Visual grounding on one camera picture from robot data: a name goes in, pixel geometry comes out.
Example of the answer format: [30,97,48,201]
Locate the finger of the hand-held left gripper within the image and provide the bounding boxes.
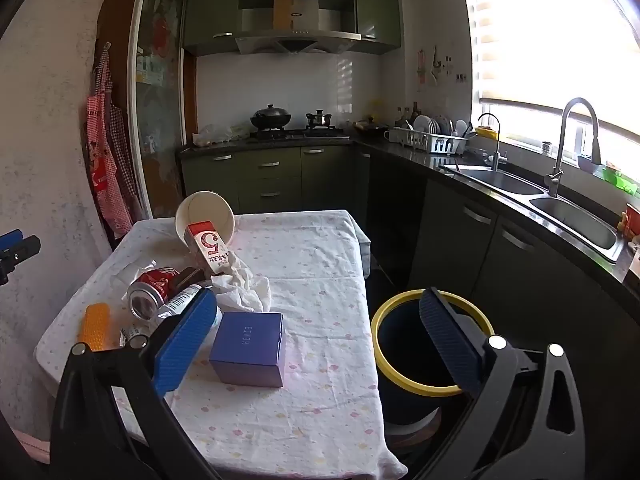
[0,229,42,286]

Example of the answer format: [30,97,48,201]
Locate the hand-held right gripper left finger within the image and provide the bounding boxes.
[50,287,221,480]

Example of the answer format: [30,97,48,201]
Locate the steel double sink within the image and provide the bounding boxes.
[440,162,628,263]

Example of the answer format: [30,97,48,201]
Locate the black gas stove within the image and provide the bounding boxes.
[248,127,351,142]

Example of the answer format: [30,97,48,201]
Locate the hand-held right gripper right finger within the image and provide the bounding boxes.
[415,287,586,480]

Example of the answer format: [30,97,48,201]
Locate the clear plastic bag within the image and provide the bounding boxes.
[192,124,251,148]

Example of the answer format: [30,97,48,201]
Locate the blue bin with yellow rim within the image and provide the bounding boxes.
[371,289,496,436]

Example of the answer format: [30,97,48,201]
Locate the green base cabinets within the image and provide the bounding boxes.
[179,142,640,480]

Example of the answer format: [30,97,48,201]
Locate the round wooden stool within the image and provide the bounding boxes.
[385,407,446,453]

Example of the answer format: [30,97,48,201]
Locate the white tissue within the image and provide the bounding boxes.
[212,255,272,313]

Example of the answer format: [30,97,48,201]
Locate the red and white milk carton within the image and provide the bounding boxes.
[185,221,240,276]

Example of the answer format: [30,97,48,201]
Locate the pink cloth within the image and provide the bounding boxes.
[10,430,51,463]

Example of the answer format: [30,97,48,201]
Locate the green upper cabinets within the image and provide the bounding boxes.
[182,0,403,56]

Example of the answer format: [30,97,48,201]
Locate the red checked apron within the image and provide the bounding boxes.
[82,42,143,238]

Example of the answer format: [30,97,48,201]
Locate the black kitchen countertop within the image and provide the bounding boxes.
[177,130,640,311]

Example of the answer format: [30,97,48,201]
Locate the red box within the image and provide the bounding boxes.
[620,203,640,238]

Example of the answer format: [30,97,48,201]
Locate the tall steel faucet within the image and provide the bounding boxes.
[545,97,602,198]

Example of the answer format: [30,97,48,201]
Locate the thin steel faucet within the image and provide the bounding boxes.
[477,112,508,171]

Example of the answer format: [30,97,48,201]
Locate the green plastic container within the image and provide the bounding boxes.
[602,162,640,196]

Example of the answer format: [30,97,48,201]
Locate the white paper bowl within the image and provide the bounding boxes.
[175,190,236,256]

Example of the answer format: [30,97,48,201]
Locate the white window blind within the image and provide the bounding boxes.
[460,0,640,126]

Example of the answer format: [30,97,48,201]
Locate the white dish rack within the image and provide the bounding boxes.
[389,126,468,156]

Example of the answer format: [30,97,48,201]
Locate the black frying pan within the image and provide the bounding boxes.
[354,117,391,136]

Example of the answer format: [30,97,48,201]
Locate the red soda can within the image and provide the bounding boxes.
[128,268,181,321]

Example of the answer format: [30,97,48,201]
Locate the wall hook decoration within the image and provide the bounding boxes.
[415,45,471,93]

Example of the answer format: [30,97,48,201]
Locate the small labelled bottle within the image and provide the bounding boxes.
[119,325,151,348]

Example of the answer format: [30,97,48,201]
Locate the white labelled bottle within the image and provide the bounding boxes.
[157,284,223,328]

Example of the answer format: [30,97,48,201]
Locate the steel range hood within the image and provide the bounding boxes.
[235,0,361,56]

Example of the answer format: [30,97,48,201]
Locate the glass sliding door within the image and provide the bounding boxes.
[127,0,188,221]

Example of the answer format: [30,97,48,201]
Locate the black wok with lid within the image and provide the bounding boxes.
[250,104,292,131]

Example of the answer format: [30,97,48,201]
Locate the white floral tablecloth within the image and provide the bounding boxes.
[34,209,408,480]

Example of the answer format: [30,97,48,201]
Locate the purple cardboard box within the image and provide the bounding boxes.
[209,311,286,388]

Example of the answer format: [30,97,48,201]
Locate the row of white plates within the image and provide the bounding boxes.
[414,115,453,136]

